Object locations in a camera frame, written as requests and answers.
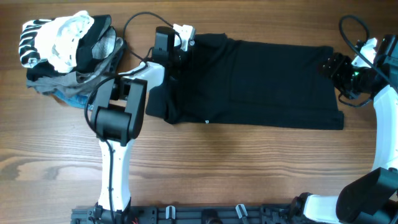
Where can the white lace garment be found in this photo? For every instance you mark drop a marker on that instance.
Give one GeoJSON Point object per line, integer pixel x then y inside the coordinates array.
{"type": "Point", "coordinates": [57, 41]}

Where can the black white striped garment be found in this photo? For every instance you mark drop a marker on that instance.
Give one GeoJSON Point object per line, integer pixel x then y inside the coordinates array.
{"type": "Point", "coordinates": [29, 55]}

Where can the grey folded garment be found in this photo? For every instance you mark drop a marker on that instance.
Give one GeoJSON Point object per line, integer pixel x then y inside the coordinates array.
{"type": "Point", "coordinates": [93, 61]}

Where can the black t-shirt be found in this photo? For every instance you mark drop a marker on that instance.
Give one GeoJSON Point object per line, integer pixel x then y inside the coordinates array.
{"type": "Point", "coordinates": [240, 82]}

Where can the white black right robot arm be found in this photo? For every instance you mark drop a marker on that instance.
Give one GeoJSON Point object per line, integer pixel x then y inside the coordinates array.
{"type": "Point", "coordinates": [368, 199]}

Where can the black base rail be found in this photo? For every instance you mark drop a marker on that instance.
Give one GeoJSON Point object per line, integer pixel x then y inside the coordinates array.
{"type": "Point", "coordinates": [264, 214]}

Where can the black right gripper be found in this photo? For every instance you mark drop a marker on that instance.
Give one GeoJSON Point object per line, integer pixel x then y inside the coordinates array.
{"type": "Point", "coordinates": [336, 65]}

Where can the black folded garment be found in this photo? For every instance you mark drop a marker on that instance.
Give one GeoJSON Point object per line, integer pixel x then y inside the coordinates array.
{"type": "Point", "coordinates": [76, 44]}

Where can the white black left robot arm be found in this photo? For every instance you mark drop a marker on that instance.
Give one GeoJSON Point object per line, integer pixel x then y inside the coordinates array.
{"type": "Point", "coordinates": [117, 117]}

